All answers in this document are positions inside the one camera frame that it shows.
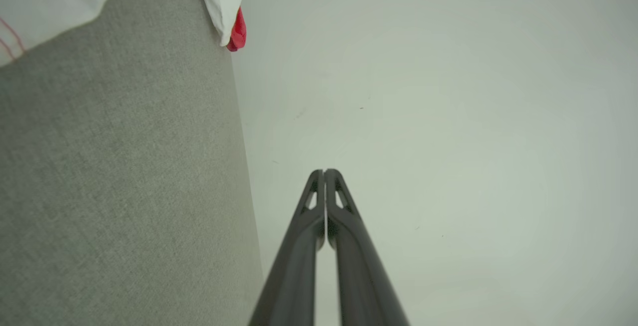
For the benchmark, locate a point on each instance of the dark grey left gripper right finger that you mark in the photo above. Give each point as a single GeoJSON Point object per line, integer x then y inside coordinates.
{"type": "Point", "coordinates": [364, 276]}

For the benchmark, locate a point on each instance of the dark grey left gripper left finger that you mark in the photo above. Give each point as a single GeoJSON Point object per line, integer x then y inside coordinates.
{"type": "Point", "coordinates": [294, 266]}

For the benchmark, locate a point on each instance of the grey fabric sofa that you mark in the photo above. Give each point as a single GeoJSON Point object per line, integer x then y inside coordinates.
{"type": "Point", "coordinates": [99, 166]}

